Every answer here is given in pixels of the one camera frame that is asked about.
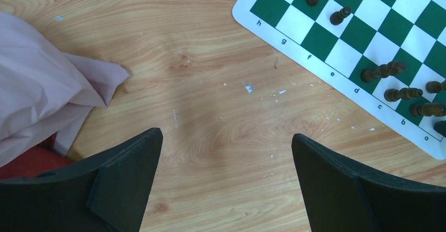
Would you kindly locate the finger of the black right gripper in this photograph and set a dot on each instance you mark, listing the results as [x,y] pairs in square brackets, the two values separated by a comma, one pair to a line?
[440,127]

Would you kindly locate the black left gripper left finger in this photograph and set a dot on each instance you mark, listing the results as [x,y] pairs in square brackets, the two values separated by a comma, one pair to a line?
[108,191]

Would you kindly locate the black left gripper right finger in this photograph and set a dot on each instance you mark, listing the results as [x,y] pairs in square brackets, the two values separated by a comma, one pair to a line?
[342,194]

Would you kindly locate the dark piece from tin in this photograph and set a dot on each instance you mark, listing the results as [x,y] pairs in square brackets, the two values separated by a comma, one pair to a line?
[427,109]

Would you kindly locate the dark tall chess piece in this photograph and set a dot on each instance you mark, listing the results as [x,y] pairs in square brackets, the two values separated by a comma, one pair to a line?
[392,68]

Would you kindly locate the green white chess mat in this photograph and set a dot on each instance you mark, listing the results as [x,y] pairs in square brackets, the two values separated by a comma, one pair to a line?
[375,33]

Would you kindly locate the red cloth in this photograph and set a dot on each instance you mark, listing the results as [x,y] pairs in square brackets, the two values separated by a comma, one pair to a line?
[35,161]

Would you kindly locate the pink cloth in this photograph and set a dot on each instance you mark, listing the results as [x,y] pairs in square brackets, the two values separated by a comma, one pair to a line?
[45,91]

